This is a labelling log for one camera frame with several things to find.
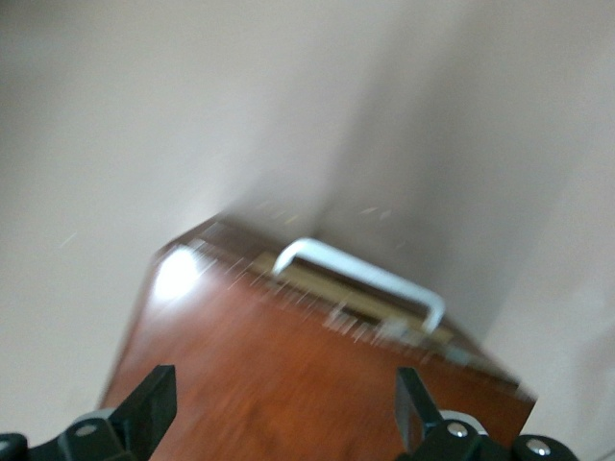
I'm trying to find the dark brown wooden cabinet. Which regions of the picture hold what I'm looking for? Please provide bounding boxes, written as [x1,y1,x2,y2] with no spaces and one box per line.
[98,215,539,461]

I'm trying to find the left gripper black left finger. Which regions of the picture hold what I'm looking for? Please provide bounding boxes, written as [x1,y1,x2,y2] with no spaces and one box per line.
[0,364,178,461]

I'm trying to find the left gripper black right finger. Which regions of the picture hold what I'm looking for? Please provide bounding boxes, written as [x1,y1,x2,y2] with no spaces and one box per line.
[394,367,578,461]

